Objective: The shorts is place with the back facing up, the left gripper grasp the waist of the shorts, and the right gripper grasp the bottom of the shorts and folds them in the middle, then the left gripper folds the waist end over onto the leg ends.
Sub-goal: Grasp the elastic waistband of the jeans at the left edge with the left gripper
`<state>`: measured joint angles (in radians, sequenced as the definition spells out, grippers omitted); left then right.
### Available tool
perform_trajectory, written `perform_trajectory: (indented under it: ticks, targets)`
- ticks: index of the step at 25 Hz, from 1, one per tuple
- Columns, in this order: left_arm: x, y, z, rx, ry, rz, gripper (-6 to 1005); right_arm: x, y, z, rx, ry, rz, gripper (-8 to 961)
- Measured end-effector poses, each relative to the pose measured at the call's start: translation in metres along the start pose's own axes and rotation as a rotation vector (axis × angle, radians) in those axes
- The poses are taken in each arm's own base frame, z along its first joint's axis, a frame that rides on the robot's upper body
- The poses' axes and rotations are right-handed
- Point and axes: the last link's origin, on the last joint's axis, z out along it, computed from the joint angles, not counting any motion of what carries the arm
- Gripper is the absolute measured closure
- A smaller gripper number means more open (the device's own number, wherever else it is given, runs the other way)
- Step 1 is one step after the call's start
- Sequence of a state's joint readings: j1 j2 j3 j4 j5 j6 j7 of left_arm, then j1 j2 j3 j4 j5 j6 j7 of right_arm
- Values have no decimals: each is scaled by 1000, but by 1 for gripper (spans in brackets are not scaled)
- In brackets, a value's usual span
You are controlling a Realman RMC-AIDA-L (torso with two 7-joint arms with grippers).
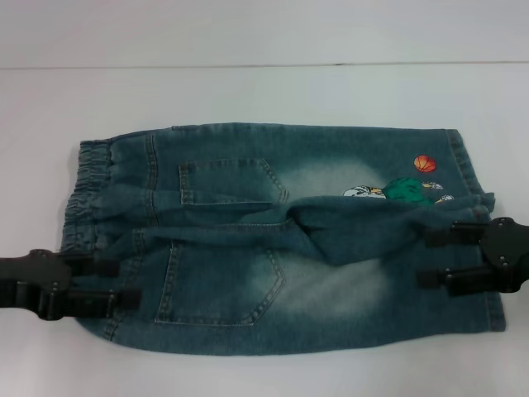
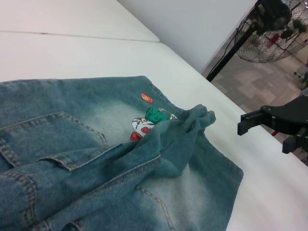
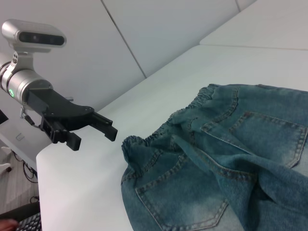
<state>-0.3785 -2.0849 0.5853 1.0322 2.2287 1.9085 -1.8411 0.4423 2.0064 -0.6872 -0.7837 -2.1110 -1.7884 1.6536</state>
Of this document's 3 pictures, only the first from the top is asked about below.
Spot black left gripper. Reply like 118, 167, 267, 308
0, 249, 143, 321

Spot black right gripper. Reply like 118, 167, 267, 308
416, 218, 529, 297

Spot blue denim shorts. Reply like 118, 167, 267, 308
59, 121, 508, 356

